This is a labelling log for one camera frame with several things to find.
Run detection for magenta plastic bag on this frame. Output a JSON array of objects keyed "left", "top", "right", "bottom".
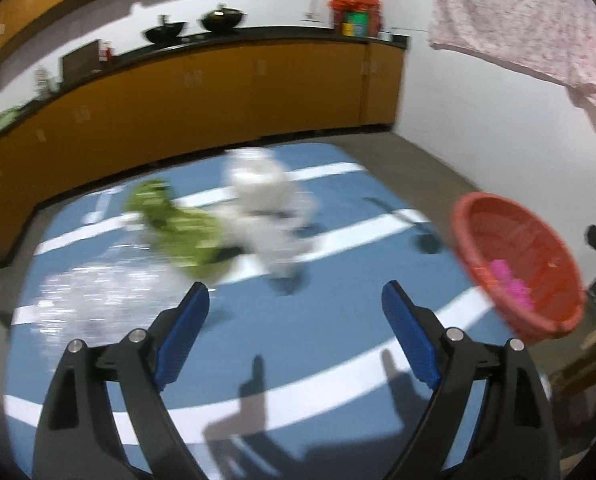
[{"left": 489, "top": 259, "right": 536, "bottom": 311}]

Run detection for clear plastic bag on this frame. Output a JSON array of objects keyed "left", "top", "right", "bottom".
[{"left": 33, "top": 238, "right": 193, "bottom": 356}]

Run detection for lower wooden kitchen cabinets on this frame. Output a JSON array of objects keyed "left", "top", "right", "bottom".
[{"left": 0, "top": 29, "right": 410, "bottom": 271}]

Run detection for wooden furniture piece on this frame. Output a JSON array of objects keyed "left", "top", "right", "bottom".
[{"left": 550, "top": 329, "right": 596, "bottom": 437}]

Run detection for red plastic basket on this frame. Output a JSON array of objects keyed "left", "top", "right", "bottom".
[{"left": 451, "top": 192, "right": 586, "bottom": 344}]

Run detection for blue white striped mat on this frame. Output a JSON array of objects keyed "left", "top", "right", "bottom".
[{"left": 4, "top": 143, "right": 510, "bottom": 479}]

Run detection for olive green plastic bag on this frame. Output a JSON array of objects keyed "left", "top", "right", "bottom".
[{"left": 124, "top": 178, "right": 240, "bottom": 285}]

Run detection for pink floral hanging cloth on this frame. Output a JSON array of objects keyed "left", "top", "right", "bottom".
[{"left": 428, "top": 0, "right": 596, "bottom": 107}]

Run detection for white plastic bag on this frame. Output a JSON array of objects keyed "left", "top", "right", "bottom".
[{"left": 212, "top": 148, "right": 318, "bottom": 278}]

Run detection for green bowl on counter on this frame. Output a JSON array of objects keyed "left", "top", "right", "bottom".
[{"left": 0, "top": 106, "right": 20, "bottom": 131}]

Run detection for orange covered jar rack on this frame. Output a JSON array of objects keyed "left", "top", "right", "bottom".
[{"left": 328, "top": 0, "right": 382, "bottom": 37}]

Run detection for dark cutting board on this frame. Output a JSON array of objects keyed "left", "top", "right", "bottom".
[{"left": 60, "top": 39, "right": 102, "bottom": 84}]

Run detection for small red bottle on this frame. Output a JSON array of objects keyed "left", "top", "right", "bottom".
[{"left": 100, "top": 42, "right": 114, "bottom": 64}]

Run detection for black wok left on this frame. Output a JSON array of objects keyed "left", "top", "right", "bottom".
[{"left": 142, "top": 14, "right": 187, "bottom": 46}]

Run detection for black wok with lid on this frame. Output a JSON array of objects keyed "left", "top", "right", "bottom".
[{"left": 198, "top": 3, "right": 247, "bottom": 35}]

